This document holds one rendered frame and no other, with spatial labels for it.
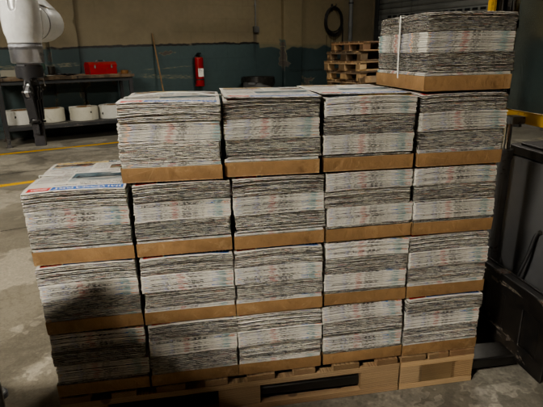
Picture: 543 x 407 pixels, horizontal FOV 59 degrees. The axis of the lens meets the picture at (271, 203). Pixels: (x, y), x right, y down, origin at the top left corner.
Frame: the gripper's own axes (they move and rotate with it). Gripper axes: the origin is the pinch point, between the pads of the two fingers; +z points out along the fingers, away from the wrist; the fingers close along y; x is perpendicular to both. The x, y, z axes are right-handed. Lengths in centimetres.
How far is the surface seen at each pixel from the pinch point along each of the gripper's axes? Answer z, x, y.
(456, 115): -4, -126, -19
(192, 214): 23, -44, -18
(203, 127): -3, -49, -19
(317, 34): -52, -297, 796
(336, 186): 17, -89, -18
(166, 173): 9.6, -37.9, -19.1
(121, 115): -7.0, -27.0, -17.6
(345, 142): 3, -91, -19
